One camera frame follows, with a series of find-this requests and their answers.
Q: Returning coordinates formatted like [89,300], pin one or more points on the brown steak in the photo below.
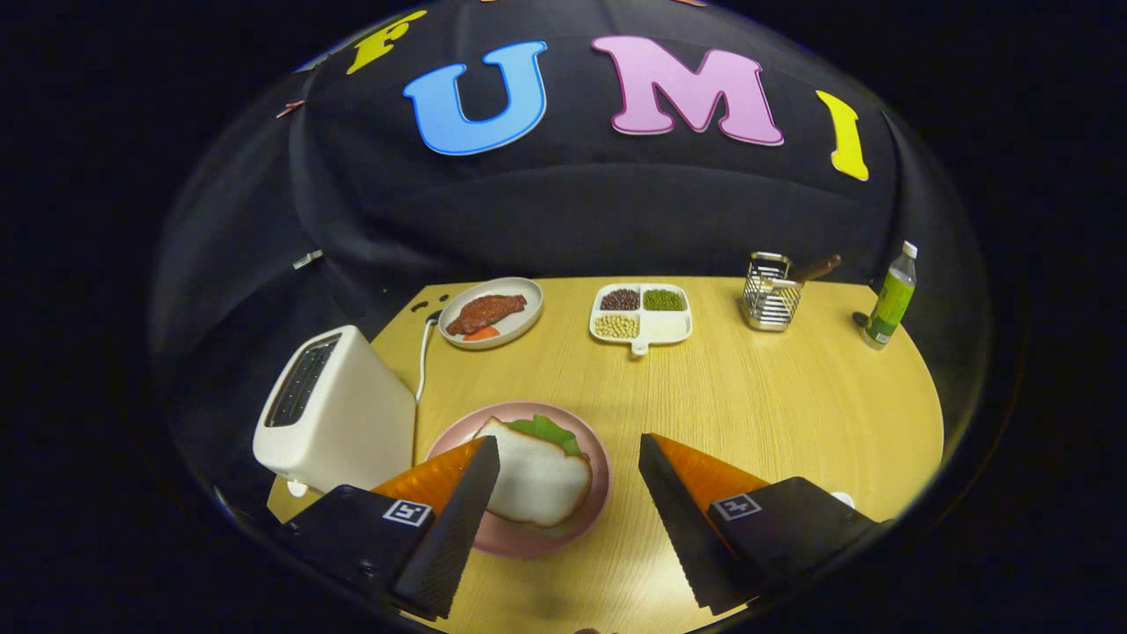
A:
[484,313]

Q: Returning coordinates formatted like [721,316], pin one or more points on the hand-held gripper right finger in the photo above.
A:
[682,537]

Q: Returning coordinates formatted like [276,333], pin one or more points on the green drink bottle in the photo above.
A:
[891,304]

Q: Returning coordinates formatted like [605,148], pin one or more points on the white toaster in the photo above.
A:
[352,423]

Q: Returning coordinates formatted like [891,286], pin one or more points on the pile of green beans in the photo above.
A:
[663,300]

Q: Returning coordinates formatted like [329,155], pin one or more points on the black backdrop cloth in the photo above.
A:
[563,211]

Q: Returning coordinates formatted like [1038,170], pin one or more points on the pile of soybeans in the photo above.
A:
[616,327]

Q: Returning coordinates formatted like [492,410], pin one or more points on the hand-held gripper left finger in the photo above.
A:
[453,537]

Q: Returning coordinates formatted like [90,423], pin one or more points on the round grey plate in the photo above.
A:
[524,321]

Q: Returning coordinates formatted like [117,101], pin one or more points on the pink cloth clip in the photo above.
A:
[289,108]

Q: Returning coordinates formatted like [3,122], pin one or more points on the toasted bread slice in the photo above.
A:
[537,480]

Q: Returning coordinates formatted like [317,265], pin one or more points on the small white plate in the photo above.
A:
[843,499]

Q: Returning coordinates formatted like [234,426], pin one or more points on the silver cloth clip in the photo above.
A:
[307,260]

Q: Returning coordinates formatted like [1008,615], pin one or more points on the orange tomato slice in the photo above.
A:
[481,334]

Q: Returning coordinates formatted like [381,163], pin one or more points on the green lettuce leaf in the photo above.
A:
[550,431]

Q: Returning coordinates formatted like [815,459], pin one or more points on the white divided dish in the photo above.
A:
[666,328]

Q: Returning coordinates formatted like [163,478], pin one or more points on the pink plate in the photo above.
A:
[599,475]

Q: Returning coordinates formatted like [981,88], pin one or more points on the pile of red beans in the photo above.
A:
[620,299]

